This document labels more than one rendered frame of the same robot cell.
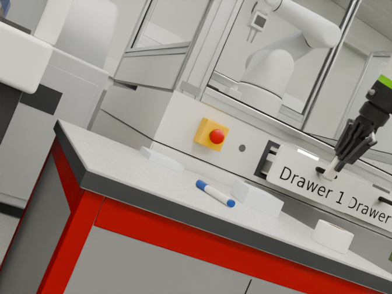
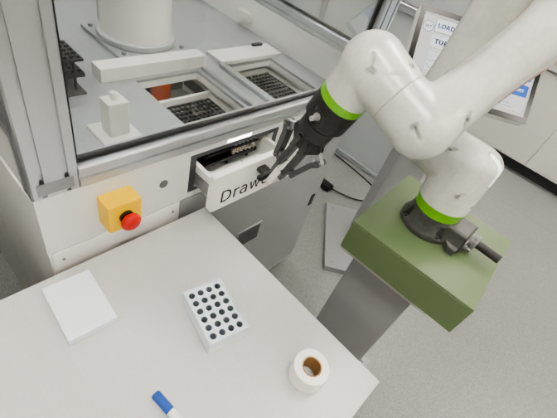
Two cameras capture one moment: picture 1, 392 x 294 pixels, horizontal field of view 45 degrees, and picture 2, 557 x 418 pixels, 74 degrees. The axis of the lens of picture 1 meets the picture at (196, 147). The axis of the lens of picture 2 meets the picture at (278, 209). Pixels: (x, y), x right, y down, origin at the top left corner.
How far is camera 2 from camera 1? 0.95 m
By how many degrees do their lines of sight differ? 53
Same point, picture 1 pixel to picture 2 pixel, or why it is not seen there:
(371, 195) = not seen: hidden behind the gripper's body
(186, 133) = (87, 221)
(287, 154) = (221, 182)
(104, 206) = not seen: outside the picture
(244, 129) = (157, 168)
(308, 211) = not seen: hidden behind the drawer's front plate
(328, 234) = (307, 388)
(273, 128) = (192, 142)
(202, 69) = (56, 155)
